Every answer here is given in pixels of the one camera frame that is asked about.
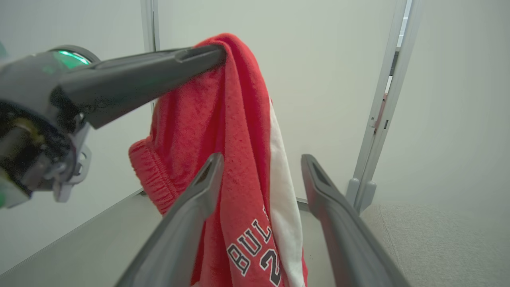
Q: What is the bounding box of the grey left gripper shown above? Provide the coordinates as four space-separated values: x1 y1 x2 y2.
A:
0 43 228 210

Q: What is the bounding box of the grey metal partition post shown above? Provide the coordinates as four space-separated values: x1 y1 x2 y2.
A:
346 0 424 214

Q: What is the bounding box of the red and white jersey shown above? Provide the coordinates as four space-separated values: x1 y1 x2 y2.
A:
128 33 308 287

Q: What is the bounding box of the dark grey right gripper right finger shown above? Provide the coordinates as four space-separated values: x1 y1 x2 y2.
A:
301 154 412 287

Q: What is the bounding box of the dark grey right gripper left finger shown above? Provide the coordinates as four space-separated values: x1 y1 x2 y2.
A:
115 153 225 287

